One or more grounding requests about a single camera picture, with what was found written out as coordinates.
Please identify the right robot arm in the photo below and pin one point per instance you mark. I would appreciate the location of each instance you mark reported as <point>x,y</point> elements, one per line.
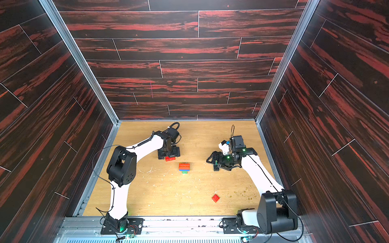
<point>277,209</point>

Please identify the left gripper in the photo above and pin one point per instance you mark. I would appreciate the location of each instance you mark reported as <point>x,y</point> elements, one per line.
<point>177,152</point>

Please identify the red small lego brick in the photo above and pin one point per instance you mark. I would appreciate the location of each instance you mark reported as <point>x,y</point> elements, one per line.
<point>215,198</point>

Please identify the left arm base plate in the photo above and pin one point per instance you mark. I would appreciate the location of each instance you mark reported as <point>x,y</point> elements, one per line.
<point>125,226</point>

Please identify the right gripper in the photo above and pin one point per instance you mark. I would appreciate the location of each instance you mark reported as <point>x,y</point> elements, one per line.
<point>217,161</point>

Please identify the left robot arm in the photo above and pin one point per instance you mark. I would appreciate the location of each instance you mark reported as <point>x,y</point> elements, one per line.
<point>122,169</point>

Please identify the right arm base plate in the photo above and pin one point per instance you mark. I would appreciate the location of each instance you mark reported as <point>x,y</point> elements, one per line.
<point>229,225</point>

